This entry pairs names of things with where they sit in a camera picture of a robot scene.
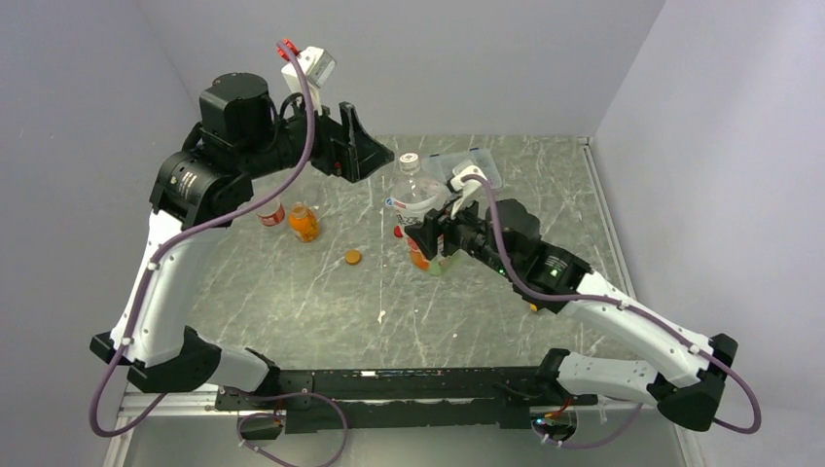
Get orange bottle cap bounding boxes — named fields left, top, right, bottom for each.
left=344, top=249, right=362, bottom=266

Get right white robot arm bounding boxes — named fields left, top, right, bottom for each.
left=400, top=198, right=738, bottom=432

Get orange juice bottle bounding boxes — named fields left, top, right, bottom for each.
left=288, top=202, right=320, bottom=242

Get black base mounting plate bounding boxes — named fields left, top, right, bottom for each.
left=215, top=366, right=597, bottom=434

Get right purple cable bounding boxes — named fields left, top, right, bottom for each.
left=460, top=172, right=763, bottom=435

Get aluminium rail frame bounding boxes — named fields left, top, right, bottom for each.
left=103, top=385, right=707, bottom=466

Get purple cable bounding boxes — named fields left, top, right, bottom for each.
left=460, top=172, right=763, bottom=435
left=89, top=39, right=318, bottom=439

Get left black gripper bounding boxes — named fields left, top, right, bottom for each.
left=239, top=87, right=394, bottom=182

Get clear plastic screw box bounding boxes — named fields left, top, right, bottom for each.
left=421, top=147, right=504, bottom=195

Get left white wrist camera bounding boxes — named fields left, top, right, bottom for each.
left=278, top=39, right=338, bottom=100

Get white tea bottle cap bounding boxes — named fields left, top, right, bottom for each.
left=398, top=153, right=421, bottom=174

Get large clear tea bottle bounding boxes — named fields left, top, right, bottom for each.
left=390, top=167, right=453, bottom=276

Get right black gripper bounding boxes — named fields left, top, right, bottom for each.
left=406, top=189, right=517, bottom=279

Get small red label bottle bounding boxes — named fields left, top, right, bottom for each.
left=255, top=197, right=286, bottom=228

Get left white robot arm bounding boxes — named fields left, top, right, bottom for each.
left=90, top=72, right=394, bottom=409

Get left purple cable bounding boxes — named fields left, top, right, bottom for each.
left=89, top=39, right=318, bottom=439

